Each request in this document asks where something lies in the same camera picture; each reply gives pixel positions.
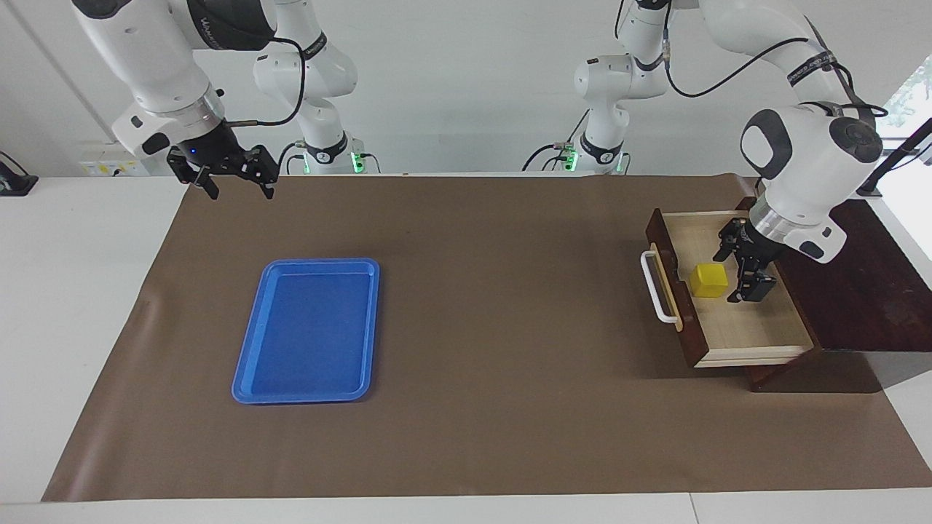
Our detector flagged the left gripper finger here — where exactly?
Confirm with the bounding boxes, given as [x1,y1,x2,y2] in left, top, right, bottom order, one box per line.
[727,266,778,303]
[714,218,747,263]

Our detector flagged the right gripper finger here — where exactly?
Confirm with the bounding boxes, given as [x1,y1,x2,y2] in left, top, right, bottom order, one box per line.
[167,148,219,201]
[244,146,280,200]

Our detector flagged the wooden drawer with white handle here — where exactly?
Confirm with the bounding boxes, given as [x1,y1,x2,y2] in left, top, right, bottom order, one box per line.
[641,209,815,368]

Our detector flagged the yellow block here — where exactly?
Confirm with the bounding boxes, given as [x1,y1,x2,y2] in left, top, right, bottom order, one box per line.
[690,263,730,298]

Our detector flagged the dark wooden cabinet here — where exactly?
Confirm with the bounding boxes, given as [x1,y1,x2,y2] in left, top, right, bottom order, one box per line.
[735,196,932,394]

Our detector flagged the blue plastic tray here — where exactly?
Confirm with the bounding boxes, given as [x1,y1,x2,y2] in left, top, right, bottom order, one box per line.
[232,258,381,405]

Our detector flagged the black table clamp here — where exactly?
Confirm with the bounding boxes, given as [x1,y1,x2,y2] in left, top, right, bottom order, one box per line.
[0,151,39,197]

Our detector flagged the bright window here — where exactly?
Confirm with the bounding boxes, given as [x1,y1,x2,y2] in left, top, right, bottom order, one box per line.
[819,55,932,179]

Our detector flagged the brown table mat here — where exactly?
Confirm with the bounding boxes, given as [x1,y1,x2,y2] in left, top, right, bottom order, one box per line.
[42,173,932,503]

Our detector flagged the black base cable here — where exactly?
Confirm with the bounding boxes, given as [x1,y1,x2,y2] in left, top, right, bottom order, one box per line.
[522,142,576,173]
[275,140,307,175]

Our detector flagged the white wall socket box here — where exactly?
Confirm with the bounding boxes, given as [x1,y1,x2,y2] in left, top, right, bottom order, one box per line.
[79,153,151,177]

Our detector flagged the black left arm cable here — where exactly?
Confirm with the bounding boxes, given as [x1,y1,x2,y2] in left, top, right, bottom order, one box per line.
[659,0,890,117]

